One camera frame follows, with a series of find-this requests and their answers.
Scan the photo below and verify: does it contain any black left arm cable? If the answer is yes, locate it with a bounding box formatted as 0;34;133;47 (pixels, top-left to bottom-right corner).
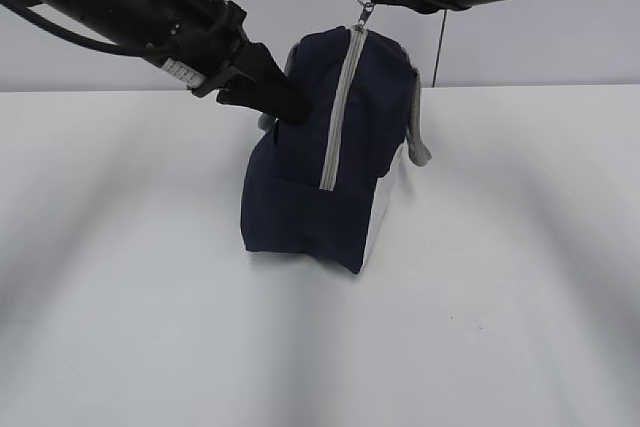
0;0;166;58

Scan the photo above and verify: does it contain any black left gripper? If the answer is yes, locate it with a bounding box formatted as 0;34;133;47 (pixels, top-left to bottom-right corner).
146;0;310;125

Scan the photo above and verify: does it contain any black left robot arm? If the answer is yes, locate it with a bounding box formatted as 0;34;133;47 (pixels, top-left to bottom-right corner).
1;0;311;125

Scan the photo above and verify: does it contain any navy insulated lunch bag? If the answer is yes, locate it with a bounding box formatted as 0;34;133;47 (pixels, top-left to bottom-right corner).
240;0;431;274

